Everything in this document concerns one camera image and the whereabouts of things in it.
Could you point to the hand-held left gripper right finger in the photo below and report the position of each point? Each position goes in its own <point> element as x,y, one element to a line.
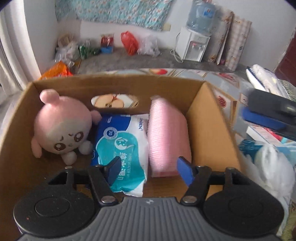
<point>185,170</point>

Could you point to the white curtain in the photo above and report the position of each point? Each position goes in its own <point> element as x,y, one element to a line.
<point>11,58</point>

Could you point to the blue wet wipes pack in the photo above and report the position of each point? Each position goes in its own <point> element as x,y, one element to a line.
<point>124,143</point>

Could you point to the pink ribbed towel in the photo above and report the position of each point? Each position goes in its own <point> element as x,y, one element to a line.
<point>166,134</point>

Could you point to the green floral quilt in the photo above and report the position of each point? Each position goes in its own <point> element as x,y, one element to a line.
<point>289,89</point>

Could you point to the red printed tissue box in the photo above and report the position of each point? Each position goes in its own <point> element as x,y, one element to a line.
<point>261,134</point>

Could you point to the white water dispenser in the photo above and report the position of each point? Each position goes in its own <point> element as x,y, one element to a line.
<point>192,46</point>

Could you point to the small blue box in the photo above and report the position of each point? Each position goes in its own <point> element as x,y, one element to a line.
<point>106,49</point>

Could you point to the red plastic bag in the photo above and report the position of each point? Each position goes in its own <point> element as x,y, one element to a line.
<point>129,42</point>

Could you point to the teal floral wall cloth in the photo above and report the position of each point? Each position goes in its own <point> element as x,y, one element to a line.
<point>111,11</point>

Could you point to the clear plastic bag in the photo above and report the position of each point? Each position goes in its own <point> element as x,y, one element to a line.
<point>148,46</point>

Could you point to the white plastic shopping bag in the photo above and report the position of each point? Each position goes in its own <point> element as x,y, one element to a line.
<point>270,166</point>

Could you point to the white patterned garment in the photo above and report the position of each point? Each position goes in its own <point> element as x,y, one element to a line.
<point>266,76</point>

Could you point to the orange plastic bag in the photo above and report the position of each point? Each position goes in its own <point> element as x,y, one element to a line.
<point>56,70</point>

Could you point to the pink plush toy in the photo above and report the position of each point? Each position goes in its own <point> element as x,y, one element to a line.
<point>62,122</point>

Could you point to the floral folded mat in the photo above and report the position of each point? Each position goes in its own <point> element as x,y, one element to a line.
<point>219,37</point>

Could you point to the checkered folded mat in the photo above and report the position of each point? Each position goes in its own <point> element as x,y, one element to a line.
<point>238,44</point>

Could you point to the brown wooden door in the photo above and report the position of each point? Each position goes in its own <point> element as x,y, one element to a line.
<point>288,60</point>

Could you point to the green packaged goods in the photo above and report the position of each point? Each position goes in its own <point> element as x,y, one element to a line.
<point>87,51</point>

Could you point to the brown cardboard box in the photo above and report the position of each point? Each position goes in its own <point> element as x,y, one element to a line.
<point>208,129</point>

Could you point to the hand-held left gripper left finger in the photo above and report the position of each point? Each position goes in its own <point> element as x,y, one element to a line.
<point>113,171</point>

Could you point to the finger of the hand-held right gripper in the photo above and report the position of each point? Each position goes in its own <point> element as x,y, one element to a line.
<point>272,104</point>
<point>261,119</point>

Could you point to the beige wall socket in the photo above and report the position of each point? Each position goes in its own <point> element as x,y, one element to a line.
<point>167,27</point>

